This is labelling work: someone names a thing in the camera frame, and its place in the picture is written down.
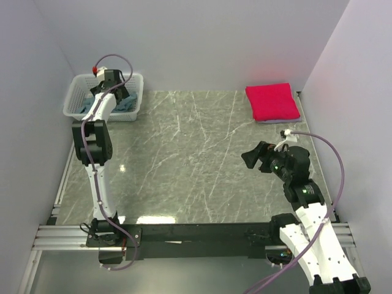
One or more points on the white perforated plastic basket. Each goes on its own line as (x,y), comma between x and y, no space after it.
(79,92)

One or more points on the blue-grey t shirt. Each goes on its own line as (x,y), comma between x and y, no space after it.
(126,105)

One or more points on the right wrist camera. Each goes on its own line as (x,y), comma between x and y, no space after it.
(288,137)

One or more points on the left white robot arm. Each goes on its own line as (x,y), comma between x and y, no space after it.
(94,149)

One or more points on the folded lavender t shirt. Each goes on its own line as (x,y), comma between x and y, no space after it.
(280,121)

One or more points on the folded red t shirt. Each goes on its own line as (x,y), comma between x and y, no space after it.
(272,102)

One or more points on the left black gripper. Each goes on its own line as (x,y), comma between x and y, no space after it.
(95,89)

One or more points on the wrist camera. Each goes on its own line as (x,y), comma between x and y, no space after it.
(288,137)
(99,72)

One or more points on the black base crossbar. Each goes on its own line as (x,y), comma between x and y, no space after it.
(147,241)

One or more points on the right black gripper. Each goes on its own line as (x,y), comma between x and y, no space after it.
(250,157)

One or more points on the aluminium frame rail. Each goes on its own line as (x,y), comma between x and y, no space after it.
(71,238)

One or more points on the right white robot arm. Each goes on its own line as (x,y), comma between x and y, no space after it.
(308,233)

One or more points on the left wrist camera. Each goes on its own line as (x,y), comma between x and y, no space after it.
(99,72)

